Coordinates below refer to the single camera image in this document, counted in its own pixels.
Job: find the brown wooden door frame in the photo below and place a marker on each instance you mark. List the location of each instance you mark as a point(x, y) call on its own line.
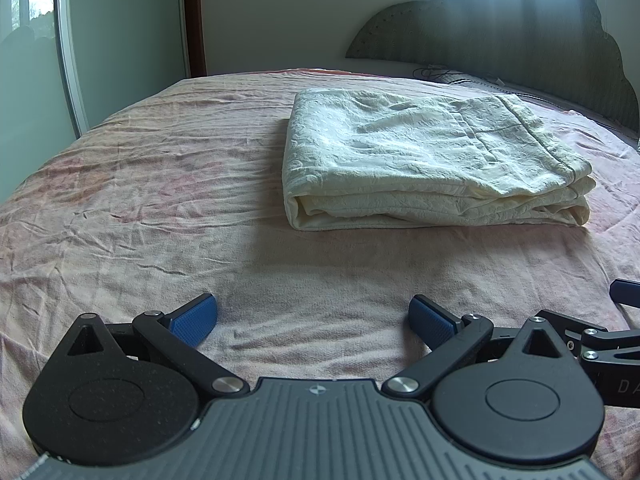
point(192, 15)

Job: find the green glass wardrobe door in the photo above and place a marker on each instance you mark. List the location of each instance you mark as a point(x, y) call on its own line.
point(100, 40)

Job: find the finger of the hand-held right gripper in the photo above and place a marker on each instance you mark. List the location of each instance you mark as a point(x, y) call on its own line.
point(595, 340)
point(626, 292)

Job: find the cream pants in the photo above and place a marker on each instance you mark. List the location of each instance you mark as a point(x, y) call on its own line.
point(425, 160)

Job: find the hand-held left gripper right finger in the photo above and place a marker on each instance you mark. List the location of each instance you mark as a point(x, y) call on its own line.
point(432, 322)

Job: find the dark scalloped headboard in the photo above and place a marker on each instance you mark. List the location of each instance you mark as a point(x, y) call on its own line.
point(505, 30)

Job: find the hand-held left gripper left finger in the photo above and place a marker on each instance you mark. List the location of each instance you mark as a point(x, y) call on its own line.
point(194, 319)

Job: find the pink bed sheet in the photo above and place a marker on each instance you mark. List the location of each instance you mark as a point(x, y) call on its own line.
point(150, 200)

